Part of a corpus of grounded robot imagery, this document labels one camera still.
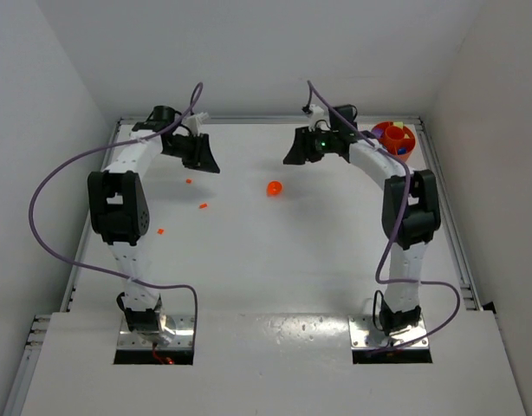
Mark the orange round lego piece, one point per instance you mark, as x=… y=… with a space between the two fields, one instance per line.
x=274 y=188

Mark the orange divided round container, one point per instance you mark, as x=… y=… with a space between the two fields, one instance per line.
x=398 y=142

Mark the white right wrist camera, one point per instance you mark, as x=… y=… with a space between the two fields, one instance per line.
x=316 y=117

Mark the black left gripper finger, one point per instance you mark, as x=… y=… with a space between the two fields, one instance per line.
x=204 y=144
x=203 y=161

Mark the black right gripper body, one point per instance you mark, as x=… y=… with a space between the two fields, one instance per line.
x=309 y=146

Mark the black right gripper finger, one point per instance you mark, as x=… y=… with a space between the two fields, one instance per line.
x=302 y=135
x=298 y=153

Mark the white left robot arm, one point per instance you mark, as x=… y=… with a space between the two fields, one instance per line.
x=120 y=214

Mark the purple lego brick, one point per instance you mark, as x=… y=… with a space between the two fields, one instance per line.
x=378 y=131

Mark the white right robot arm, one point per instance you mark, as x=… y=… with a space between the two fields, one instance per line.
x=410 y=208

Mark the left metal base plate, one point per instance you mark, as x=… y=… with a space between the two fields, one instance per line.
x=176 y=334

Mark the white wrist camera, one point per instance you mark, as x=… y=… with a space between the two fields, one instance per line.
x=195 y=121
x=316 y=117

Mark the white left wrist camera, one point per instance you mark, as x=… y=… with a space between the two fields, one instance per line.
x=195 y=121

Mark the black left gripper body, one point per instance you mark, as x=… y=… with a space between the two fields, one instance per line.
x=196 y=152

